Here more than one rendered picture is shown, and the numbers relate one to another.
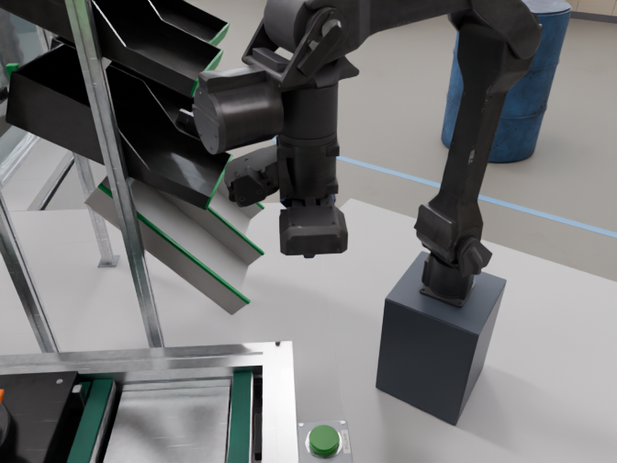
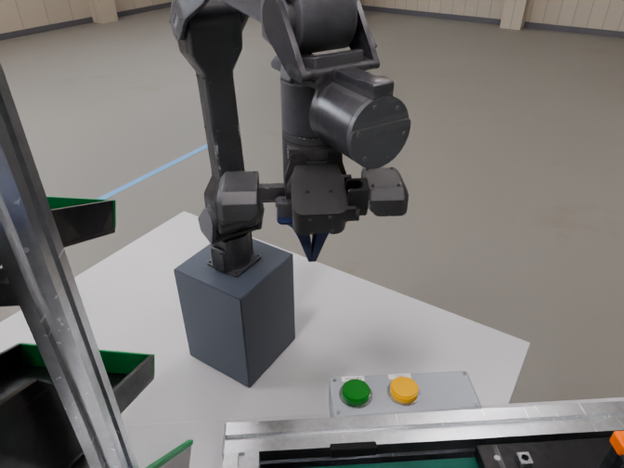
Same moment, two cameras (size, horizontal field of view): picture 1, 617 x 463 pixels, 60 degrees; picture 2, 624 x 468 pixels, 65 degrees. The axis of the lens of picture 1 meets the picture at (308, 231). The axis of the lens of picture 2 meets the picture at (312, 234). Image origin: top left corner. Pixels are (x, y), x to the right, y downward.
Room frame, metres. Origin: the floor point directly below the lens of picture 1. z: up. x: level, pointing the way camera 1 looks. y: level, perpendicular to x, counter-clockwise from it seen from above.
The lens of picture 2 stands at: (0.48, 0.44, 1.55)
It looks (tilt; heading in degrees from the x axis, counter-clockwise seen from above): 34 degrees down; 270
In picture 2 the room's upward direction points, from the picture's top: straight up
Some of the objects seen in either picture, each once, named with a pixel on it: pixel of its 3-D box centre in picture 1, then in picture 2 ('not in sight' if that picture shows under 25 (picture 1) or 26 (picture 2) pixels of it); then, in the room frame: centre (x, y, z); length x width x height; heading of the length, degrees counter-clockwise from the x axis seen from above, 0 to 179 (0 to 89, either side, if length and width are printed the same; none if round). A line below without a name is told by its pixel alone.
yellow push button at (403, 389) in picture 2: not in sight; (403, 391); (0.34, -0.02, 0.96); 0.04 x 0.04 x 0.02
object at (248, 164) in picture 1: (257, 173); (325, 192); (0.46, 0.05, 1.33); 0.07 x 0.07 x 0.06; 4
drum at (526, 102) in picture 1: (500, 76); not in sight; (3.35, -1.22, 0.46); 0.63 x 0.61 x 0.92; 59
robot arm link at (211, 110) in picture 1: (267, 76); (342, 75); (0.45, 0.04, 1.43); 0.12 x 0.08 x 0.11; 121
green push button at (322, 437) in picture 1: (323, 441); (356, 394); (0.41, -0.02, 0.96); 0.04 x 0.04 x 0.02
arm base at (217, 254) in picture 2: (448, 272); (231, 246); (0.61, -0.21, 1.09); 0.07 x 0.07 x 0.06; 58
